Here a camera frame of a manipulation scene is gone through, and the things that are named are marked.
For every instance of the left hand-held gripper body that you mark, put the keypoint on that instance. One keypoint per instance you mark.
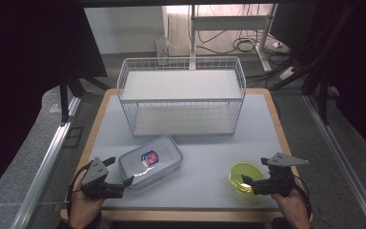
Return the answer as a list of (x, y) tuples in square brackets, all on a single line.
[(96, 173)]

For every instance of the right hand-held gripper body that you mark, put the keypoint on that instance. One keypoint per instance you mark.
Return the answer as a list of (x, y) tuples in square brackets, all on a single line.
[(279, 184)]

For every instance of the green round lidded container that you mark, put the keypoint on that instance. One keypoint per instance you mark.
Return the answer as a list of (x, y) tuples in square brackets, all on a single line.
[(246, 176)]

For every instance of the clear rectangular lidded food container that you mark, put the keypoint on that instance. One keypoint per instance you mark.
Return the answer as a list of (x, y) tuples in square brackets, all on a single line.
[(162, 159)]

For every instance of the person's left hand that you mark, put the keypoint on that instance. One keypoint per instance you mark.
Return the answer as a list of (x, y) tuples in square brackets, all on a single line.
[(84, 208)]

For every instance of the pale blue table mat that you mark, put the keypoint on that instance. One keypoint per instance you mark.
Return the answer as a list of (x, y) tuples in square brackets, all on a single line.
[(203, 159)]

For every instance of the black metal stand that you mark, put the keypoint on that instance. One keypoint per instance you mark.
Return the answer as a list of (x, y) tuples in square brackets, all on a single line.
[(323, 95), (65, 95)]

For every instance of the white power strip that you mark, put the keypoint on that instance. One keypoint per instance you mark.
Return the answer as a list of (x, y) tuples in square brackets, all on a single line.
[(287, 73)]

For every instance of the black curtain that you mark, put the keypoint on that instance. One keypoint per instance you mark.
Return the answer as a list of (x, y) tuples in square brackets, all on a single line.
[(28, 63), (359, 63)]

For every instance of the aluminium rail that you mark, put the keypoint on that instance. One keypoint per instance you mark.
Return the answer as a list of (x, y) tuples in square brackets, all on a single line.
[(343, 159), (44, 168)]

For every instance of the white desk frame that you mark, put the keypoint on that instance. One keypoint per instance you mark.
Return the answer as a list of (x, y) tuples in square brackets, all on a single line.
[(228, 22)]

